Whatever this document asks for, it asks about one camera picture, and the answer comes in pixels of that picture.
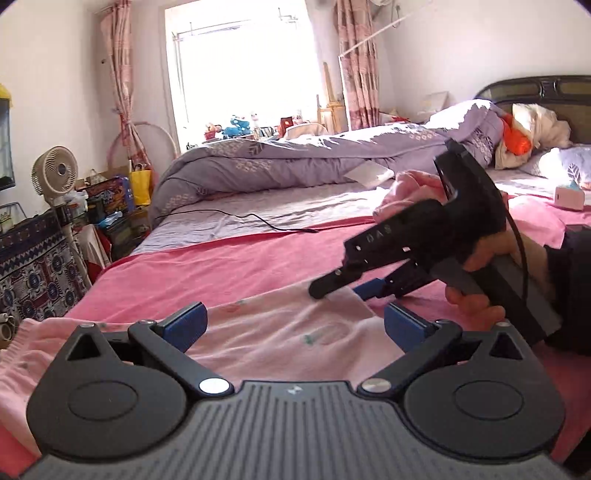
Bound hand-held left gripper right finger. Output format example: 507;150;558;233
358;302;539;397

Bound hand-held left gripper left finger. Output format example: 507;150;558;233
65;302;235;400

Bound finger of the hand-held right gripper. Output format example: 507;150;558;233
353;272;419;301
308;263;370;301

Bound person's right forearm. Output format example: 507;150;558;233
542;228;591;356

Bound person's right hand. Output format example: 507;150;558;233
445;222;552;324

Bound pink towel blanket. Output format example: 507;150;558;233
0;198;591;478

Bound white canvas board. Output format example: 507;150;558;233
422;91;451;121

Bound purple floral quilt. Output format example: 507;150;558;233
148;99;506;222

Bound orange cloth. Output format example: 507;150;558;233
501;113;535;156

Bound yellow paper bag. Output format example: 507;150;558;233
130;162;153;207

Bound colourful toy box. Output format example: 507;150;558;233
83;175;136;217

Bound pink rectangular case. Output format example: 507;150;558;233
554;184;585;212

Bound patterned cloth covered cabinet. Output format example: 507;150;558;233
0;212;92;324

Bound wooden easel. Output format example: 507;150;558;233
316;62;350;134

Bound cream pillow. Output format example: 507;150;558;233
494;102;573;169

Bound purple leaf print pillow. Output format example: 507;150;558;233
522;145;591;191

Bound pink floral curtain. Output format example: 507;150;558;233
335;0;383;132
100;0;154;172

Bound blue plush toy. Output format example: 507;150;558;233
223;115;253;138

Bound dark bed headboard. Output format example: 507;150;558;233
475;76;591;145

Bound pink hula hoop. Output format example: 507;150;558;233
107;121;178;175

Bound bright window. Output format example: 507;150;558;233
164;0;324;153

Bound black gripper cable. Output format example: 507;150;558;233
505;208;531;298

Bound thin black cable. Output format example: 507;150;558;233
154;209;319;234

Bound beige pedestal fan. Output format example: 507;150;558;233
31;146;93;289

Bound wall television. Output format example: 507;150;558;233
0;99;16;190

